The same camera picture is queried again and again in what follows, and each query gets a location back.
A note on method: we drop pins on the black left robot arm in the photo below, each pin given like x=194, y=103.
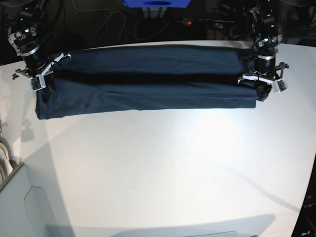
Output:
x=268, y=26

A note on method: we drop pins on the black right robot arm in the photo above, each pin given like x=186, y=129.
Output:
x=24, y=36

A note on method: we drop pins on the black power strip red light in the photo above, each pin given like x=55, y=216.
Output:
x=209, y=23

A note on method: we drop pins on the blue box with oval hole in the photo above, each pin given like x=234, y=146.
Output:
x=156, y=3

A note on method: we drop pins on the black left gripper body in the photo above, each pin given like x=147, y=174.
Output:
x=264, y=69

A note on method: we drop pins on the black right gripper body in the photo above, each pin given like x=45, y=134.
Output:
x=38, y=62

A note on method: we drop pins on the dark blue T-shirt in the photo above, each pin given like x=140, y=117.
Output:
x=147, y=78

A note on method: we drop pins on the grey plastic bin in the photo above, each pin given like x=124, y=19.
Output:
x=31, y=203

